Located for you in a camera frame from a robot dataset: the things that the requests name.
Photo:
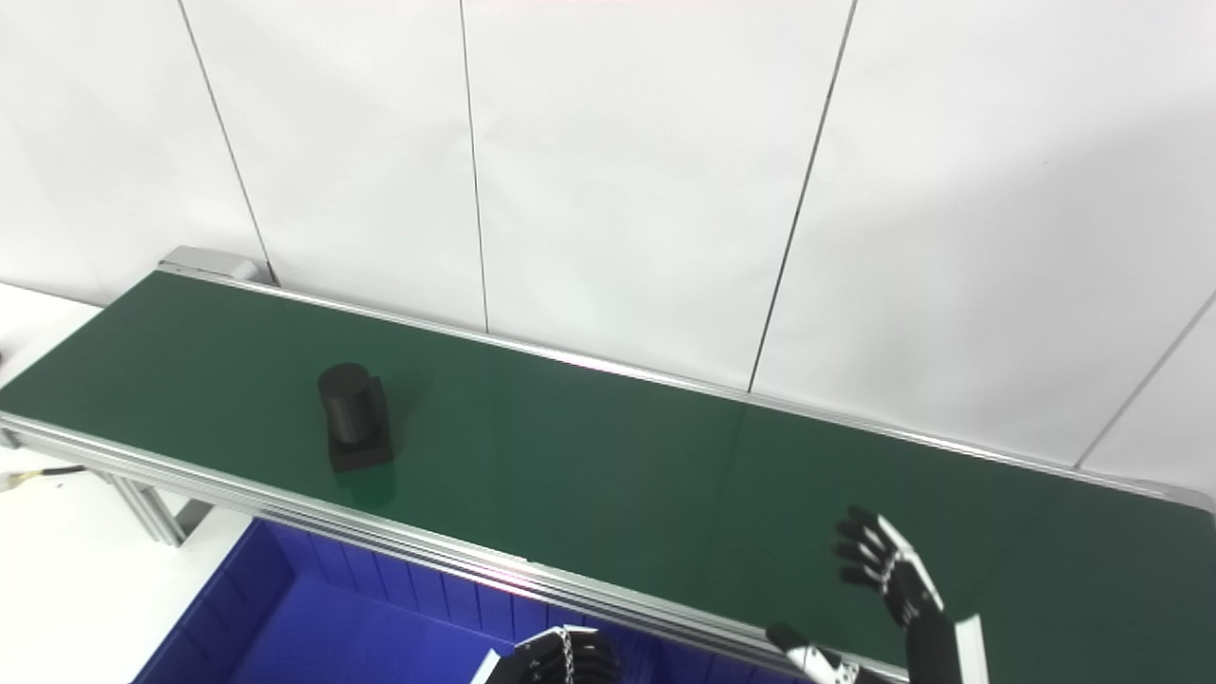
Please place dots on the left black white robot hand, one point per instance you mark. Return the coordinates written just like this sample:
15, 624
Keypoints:
560, 660

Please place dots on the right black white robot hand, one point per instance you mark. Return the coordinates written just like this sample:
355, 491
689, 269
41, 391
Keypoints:
931, 646

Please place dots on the black cylinder block part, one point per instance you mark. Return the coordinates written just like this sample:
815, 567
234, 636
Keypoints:
351, 413

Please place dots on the aluminium conveyor leg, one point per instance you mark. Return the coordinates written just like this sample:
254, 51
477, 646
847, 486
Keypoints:
152, 513

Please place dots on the green belt conveyor aluminium frame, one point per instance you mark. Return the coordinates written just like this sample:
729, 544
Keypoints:
617, 475

